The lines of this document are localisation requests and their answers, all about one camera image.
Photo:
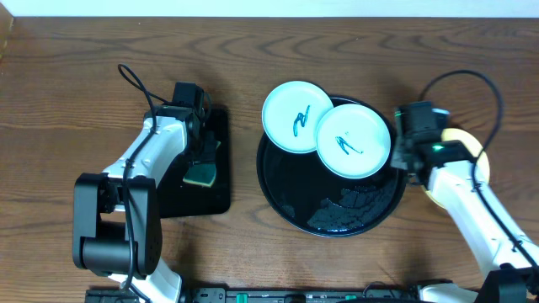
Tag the round black serving tray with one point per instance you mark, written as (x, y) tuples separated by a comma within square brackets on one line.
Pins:
[(309, 196)]

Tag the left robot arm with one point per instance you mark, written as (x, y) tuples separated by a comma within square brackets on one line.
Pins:
[(117, 231)]

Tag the light blue plate top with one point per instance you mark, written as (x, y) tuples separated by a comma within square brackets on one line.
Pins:
[(291, 113)]

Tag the black rectangular tray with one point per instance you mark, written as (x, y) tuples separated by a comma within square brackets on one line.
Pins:
[(178, 198)]

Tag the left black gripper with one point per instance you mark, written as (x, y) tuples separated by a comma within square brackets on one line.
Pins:
[(206, 151)]

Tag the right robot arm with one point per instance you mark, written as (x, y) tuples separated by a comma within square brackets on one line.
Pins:
[(506, 256)]

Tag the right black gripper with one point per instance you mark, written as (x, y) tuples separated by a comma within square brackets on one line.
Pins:
[(396, 152)]

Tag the green scrubbing sponge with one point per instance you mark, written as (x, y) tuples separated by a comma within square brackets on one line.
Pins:
[(202, 171)]

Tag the yellow plate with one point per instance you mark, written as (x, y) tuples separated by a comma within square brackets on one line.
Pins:
[(451, 174)]

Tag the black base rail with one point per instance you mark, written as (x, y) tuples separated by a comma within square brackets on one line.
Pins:
[(220, 295)]

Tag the light blue plate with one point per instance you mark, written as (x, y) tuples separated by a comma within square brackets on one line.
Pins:
[(291, 113), (353, 141)]

